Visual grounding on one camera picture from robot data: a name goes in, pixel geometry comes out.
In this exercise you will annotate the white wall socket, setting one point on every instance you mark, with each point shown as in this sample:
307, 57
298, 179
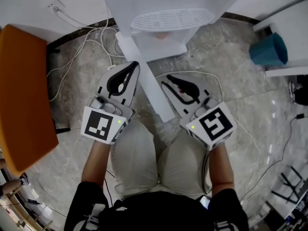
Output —
56, 6

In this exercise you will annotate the black frame chair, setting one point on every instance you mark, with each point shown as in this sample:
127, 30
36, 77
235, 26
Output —
292, 184

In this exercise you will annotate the blue trash bin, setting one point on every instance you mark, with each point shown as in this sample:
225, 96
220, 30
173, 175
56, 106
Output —
269, 50

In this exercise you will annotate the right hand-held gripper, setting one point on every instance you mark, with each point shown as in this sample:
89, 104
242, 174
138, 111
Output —
214, 124

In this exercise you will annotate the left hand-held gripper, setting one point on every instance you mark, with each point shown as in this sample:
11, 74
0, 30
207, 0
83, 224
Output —
101, 124

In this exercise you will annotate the person's right forearm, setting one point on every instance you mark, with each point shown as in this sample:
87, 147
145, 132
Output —
221, 170

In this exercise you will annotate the white sink cabinet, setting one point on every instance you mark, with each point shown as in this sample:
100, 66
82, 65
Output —
293, 37

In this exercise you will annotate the person's left forearm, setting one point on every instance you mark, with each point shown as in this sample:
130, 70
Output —
95, 165

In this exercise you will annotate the small white power strip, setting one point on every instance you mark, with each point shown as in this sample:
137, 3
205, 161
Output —
111, 68

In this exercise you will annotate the person's black shirt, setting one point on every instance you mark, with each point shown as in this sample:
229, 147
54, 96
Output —
154, 213

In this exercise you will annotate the person's beige trousers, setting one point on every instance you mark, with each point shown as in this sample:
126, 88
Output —
134, 157

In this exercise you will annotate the orange sofa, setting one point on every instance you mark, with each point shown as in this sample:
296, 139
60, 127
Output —
24, 93

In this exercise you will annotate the white drip tray grille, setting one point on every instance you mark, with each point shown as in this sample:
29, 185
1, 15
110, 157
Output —
173, 18

